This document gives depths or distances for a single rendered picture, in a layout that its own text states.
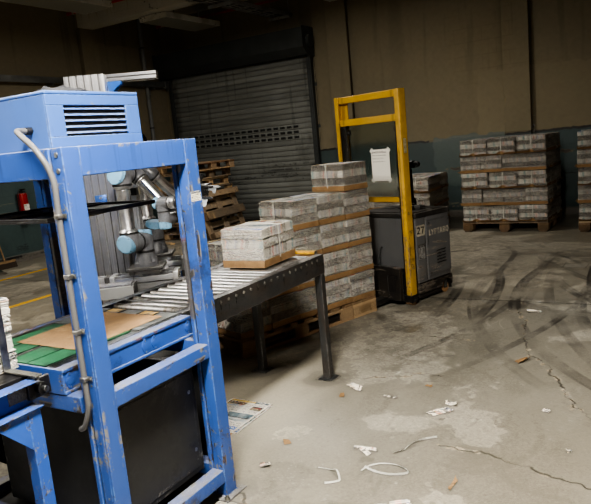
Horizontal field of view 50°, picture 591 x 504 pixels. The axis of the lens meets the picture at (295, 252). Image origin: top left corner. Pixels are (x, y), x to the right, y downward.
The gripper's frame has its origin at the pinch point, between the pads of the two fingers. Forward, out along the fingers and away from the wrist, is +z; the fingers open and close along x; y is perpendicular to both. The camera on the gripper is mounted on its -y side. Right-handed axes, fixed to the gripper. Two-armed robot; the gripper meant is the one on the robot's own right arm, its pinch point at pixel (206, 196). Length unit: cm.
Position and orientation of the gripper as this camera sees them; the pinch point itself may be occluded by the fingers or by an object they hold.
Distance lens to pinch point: 370.5
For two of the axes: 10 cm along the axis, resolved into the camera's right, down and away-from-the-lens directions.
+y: 0.4, 10.0, 0.4
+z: 9.3, -0.2, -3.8
